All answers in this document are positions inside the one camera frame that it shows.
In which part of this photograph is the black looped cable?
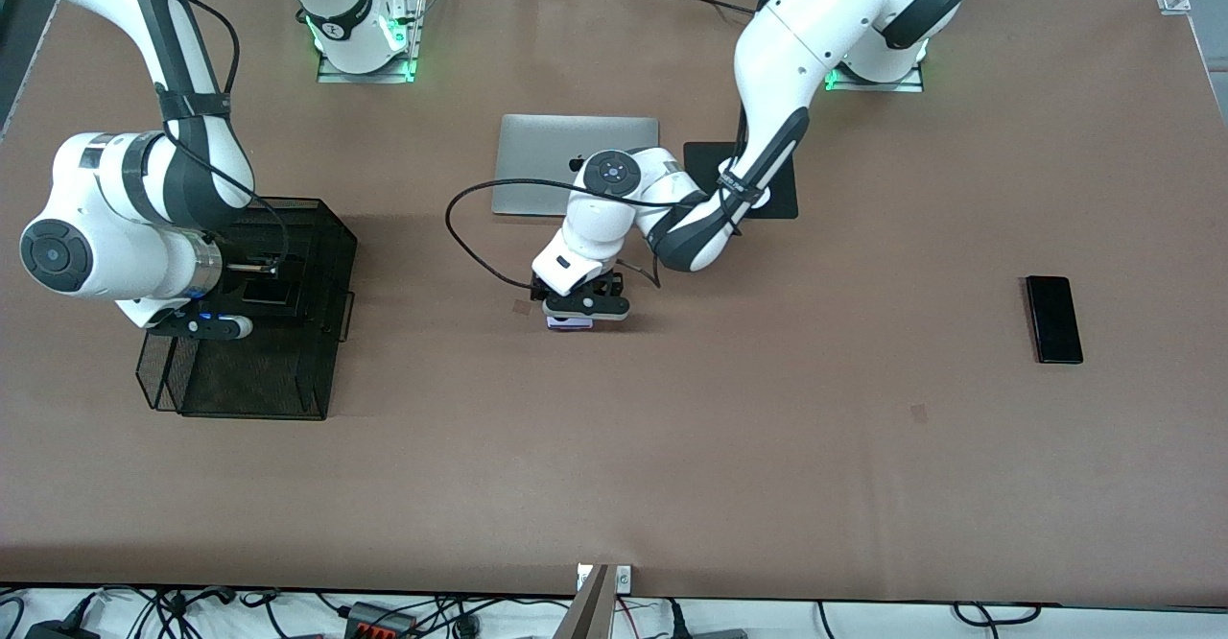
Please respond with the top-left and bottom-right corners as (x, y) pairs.
(952, 602), (1045, 627)

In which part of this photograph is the black slab smartphone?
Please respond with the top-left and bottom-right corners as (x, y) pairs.
(1025, 275), (1085, 366)

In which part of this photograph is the silver closed laptop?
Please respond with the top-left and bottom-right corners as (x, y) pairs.
(491, 114), (661, 217)

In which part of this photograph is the dark square phone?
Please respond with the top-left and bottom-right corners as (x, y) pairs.
(240, 277), (294, 307)

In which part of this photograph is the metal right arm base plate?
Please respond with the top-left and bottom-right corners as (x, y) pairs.
(317, 0), (426, 83)

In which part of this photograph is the black orange power adapter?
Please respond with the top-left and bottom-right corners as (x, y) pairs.
(342, 601), (421, 639)

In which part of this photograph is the black braided table cable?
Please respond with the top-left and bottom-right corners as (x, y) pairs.
(622, 0), (768, 18)

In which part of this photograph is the black wire mesh organizer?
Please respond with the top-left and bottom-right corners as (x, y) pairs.
(134, 196), (358, 421)

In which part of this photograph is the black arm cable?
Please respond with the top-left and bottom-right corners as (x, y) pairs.
(158, 0), (291, 271)
(444, 183), (730, 290)

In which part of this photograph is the black mouse pad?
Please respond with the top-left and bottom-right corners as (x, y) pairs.
(683, 141), (799, 220)

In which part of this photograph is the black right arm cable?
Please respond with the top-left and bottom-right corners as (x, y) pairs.
(158, 0), (291, 271)

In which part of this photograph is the grey slanted beam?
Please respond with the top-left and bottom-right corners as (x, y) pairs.
(555, 564), (613, 639)

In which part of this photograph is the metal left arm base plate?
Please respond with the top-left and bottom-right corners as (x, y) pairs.
(830, 44), (924, 93)

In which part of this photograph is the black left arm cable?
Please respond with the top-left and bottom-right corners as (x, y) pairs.
(444, 183), (730, 290)

